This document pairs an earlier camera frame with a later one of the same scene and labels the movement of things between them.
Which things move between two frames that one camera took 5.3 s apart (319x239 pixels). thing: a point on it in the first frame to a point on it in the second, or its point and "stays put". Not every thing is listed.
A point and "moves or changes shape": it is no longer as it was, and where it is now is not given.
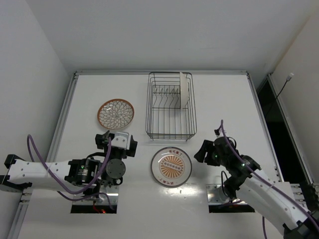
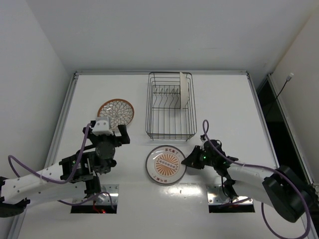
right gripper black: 204,152 to 197,157
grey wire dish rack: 165,121 stays put
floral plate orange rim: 184,91 stays put
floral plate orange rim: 115,114 stays put
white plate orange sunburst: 171,167 moves or changes shape
